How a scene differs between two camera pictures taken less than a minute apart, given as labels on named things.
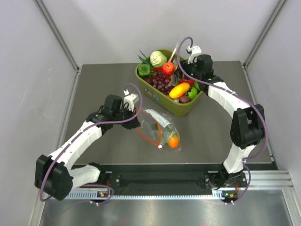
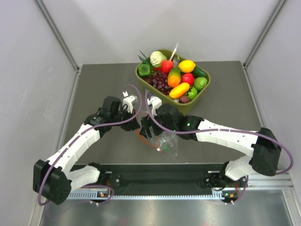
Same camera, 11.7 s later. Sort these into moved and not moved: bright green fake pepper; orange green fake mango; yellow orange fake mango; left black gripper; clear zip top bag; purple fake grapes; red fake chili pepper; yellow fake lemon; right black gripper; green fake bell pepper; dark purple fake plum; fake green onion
Moved: right black gripper; yellow fake lemon; clear zip top bag; orange green fake mango
Not moved: red fake chili pepper; left black gripper; dark purple fake plum; bright green fake pepper; fake green onion; yellow orange fake mango; purple fake grapes; green fake bell pepper
